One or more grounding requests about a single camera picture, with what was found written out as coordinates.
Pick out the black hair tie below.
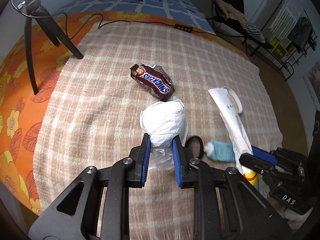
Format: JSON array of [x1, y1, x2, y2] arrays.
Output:
[[184, 135, 204, 160]]

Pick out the blue checkered bed sheet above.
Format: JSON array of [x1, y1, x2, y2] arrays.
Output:
[[59, 0, 215, 34]]

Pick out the Snickers candy wrapper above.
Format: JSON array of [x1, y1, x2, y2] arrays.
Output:
[[130, 63, 175, 102]]

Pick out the black tripod stand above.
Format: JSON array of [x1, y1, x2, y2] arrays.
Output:
[[11, 0, 84, 95]]

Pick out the clothes on chair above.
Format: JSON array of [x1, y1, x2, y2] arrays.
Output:
[[215, 0, 265, 43]]

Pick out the black folding chair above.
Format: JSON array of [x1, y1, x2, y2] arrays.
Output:
[[206, 0, 273, 55]]

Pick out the white tissue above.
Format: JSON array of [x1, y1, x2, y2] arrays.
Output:
[[139, 96, 189, 148]]

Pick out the orange floral bed sheet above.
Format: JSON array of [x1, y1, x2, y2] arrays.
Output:
[[1, 11, 249, 216]]

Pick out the black drying rack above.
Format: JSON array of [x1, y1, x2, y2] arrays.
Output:
[[262, 0, 318, 81]]

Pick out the white tape ring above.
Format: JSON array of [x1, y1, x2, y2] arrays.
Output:
[[222, 86, 244, 115]]

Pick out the beige plaid blanket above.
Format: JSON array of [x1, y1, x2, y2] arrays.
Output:
[[32, 21, 284, 240]]

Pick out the colourful white tube wrapper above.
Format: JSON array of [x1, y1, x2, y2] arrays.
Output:
[[208, 87, 259, 186]]

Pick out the black inline remote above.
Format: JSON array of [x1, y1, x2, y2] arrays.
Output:
[[174, 23, 193, 33]]

